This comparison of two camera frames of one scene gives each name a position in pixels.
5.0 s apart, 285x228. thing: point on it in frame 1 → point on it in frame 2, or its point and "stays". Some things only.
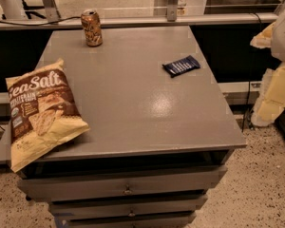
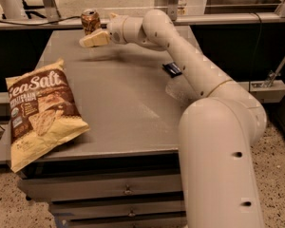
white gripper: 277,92 → 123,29
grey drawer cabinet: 160,134 stays
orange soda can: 91,24 stays
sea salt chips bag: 43,114 stays
